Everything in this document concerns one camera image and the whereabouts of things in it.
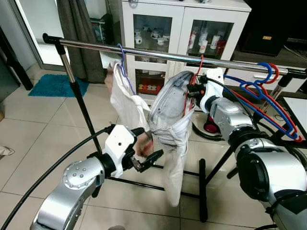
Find red plastic hanger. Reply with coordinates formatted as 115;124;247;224
229;62;304;143
184;54;205;116

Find white jacket grey lining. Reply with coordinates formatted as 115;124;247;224
147;70;197;207

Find blue plastic hanger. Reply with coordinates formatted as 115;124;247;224
224;61;300;140

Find plain white shirt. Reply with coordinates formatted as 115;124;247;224
106;61;151;131

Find red vacuum cleaner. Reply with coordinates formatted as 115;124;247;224
203;111;222;136

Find silver and black clothes rack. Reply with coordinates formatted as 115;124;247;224
42;33;307;222

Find white glass-door cabinet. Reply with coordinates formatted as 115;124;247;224
120;0;251;99

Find black box with gold label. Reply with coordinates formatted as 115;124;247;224
239;0;307;57

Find teal floor mat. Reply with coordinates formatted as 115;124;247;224
28;74;89;98

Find white low sideboard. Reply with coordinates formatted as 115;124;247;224
225;46;307;94

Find large white table black legs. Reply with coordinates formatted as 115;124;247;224
282;97;307;140

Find grey-brown curtain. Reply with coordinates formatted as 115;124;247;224
57;0;110;83

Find white framed glass door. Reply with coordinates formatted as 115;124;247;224
13;0;68;67

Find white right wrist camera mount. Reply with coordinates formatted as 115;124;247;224
201;69;225;115

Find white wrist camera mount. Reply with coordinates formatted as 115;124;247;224
201;69;225;115
102;125;138;167

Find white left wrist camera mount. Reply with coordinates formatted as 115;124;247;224
102;125;138;167

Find black vacuum hose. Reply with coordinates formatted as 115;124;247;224
192;117;231;142

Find thin purple wire hanger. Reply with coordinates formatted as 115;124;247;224
117;44;138;95

